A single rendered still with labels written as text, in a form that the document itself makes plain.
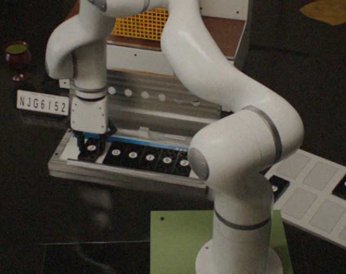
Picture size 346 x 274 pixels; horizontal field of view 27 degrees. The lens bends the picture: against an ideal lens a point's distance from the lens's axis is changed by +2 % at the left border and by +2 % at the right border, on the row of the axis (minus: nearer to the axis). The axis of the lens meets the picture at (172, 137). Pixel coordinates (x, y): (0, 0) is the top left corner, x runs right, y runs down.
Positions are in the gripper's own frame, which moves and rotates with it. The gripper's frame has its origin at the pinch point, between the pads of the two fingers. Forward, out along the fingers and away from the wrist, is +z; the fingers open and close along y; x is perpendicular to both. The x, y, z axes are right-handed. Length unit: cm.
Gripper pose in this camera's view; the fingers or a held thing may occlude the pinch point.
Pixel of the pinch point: (91, 144)
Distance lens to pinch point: 197.9
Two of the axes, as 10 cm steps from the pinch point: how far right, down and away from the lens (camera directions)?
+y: 9.7, 1.5, -1.8
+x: 2.3, -4.4, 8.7
